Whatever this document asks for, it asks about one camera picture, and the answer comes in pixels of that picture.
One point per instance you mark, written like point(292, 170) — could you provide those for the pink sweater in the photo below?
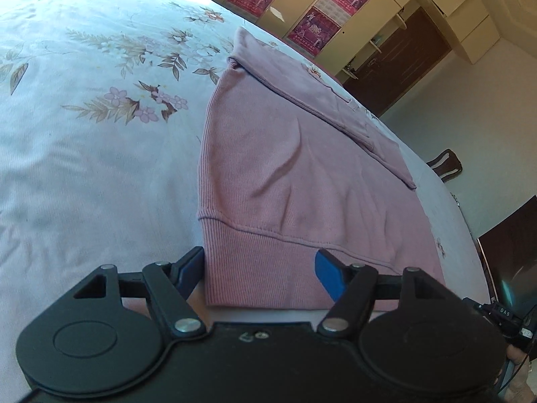
point(293, 184)

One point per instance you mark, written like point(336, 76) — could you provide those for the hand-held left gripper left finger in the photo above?
point(191, 268)

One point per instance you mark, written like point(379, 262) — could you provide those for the dark wooden door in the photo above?
point(398, 63)

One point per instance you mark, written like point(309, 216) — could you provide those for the person's right hand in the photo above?
point(515, 354)

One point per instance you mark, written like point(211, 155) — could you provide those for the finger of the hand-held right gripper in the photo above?
point(476, 305)

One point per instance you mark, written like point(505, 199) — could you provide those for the floral bedsheet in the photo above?
point(92, 134)

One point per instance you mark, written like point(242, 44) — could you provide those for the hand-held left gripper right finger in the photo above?
point(329, 273)

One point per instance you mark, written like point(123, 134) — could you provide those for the cream corner shelf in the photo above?
point(377, 42)

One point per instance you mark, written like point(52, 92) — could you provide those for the black television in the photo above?
point(512, 252)

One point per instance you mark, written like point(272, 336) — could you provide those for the dark wooden chair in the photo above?
point(444, 166)

